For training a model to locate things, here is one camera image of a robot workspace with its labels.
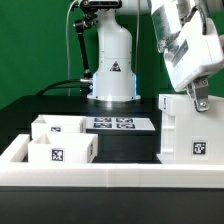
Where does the white rear drawer tray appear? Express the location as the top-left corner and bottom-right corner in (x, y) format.
(31, 115), (86, 139)

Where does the white cable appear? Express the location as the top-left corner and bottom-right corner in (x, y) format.
(65, 0), (80, 97)

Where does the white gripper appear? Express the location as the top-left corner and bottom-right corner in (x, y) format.
(164, 16), (224, 112)

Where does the white marker tag sheet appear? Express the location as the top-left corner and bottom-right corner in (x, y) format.
(86, 117), (155, 131)

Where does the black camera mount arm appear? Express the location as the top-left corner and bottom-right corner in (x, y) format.
(73, 0), (123, 81)

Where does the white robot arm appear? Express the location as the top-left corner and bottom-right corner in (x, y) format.
(79, 0), (224, 112)

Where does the white workspace border frame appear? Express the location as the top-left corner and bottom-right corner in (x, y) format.
(0, 134), (224, 188)

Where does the white front drawer tray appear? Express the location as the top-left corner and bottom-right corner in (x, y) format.
(28, 132), (98, 164)

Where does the white drawer tray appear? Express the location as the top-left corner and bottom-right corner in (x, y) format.
(31, 115), (86, 139)
(28, 132), (98, 164)

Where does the white drawer cabinet box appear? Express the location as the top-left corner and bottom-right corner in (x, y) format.
(157, 94), (224, 164)

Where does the black cable bundle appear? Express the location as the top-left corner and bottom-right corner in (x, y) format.
(35, 78), (94, 97)

